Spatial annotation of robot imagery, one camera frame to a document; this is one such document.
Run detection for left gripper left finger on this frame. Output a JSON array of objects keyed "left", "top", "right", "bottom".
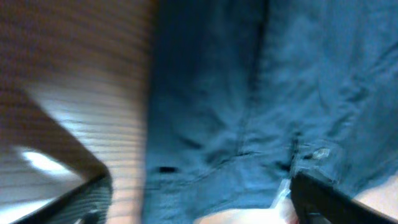
[{"left": 13, "top": 174, "right": 113, "bottom": 224}]

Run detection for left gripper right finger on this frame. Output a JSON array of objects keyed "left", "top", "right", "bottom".
[{"left": 290, "top": 172, "right": 397, "bottom": 224}]

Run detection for navy blue shorts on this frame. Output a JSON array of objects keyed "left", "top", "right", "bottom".
[{"left": 141, "top": 0, "right": 397, "bottom": 224}]

